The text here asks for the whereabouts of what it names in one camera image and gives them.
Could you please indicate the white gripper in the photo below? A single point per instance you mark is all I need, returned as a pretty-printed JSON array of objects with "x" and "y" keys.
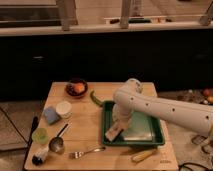
[{"x": 121, "y": 125}]

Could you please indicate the wooden block eraser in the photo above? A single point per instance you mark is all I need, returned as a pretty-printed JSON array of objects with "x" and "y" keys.
[{"x": 112, "y": 133}]

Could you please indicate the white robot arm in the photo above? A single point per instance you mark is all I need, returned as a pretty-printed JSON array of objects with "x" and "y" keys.
[{"x": 128, "y": 98}]

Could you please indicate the green plastic tray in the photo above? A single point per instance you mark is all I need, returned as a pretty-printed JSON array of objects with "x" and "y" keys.
[{"x": 144, "y": 130}]

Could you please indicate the silver fork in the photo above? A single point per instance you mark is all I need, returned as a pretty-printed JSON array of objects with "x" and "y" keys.
[{"x": 79, "y": 154}]

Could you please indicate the orange fruit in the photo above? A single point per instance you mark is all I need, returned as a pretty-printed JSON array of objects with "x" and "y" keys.
[{"x": 79, "y": 87}]

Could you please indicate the dark red bowl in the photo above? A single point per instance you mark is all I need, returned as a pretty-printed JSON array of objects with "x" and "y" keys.
[{"x": 70, "y": 87}]

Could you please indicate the white round container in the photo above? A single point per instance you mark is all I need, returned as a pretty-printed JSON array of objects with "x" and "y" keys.
[{"x": 63, "y": 109}]

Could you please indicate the metal measuring cup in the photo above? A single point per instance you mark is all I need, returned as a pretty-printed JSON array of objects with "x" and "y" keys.
[{"x": 56, "y": 144}]

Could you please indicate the green plastic cup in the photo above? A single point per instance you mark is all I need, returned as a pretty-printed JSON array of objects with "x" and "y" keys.
[{"x": 40, "y": 136}]

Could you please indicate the spice bottles rack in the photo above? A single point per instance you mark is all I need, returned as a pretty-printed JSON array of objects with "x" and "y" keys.
[{"x": 200, "y": 116}]

